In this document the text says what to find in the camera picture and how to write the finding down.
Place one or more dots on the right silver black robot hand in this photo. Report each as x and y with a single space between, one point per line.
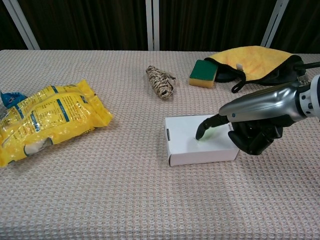
262 102

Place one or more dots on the white cardboard box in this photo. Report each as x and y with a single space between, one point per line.
185 142

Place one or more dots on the yellow black cloth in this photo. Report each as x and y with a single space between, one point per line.
260 62

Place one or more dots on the green yellow sponge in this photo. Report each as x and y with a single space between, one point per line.
203 72

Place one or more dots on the jute twine roll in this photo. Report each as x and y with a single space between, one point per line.
160 81

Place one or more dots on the beige waffle tablecloth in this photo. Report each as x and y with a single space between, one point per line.
125 195

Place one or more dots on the yellow snack bag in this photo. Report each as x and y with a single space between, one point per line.
57 117

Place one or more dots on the blue small packet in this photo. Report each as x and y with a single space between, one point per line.
11 98

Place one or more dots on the white frame post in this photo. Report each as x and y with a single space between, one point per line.
27 30
152 25
273 25

